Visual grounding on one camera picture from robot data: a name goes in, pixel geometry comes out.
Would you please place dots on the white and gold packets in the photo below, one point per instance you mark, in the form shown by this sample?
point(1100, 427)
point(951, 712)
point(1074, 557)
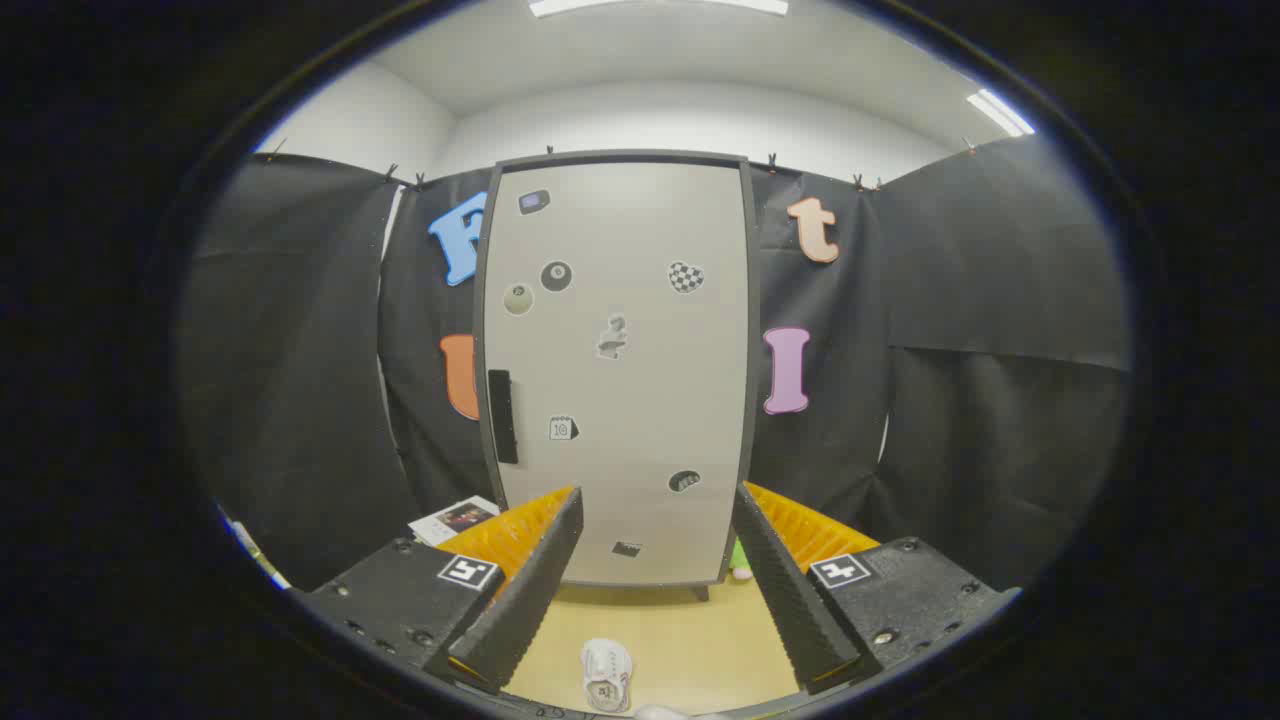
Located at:
point(255, 555)

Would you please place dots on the green and pink plush toy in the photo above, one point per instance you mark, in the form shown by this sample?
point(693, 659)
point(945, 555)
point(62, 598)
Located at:
point(740, 562)

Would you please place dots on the long ceiling light panel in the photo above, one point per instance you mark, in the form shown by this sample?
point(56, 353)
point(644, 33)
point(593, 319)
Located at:
point(660, 6)

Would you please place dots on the black backdrop cloth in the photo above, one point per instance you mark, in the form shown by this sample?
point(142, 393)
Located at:
point(300, 350)

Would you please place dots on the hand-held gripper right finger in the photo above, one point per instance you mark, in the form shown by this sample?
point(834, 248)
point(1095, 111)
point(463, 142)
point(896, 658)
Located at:
point(790, 600)

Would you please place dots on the white book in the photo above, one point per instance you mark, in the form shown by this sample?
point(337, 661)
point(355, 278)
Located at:
point(440, 525)

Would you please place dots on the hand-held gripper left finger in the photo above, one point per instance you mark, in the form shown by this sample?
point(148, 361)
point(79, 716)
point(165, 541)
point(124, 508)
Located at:
point(530, 600)

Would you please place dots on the small ceiling light panel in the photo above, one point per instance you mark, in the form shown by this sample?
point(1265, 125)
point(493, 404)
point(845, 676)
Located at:
point(1000, 112)

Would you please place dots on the grey shoe cabinet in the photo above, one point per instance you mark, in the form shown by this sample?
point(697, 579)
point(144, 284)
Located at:
point(754, 400)

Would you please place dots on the white shoe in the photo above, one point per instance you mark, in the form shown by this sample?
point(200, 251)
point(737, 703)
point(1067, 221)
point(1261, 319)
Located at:
point(607, 670)

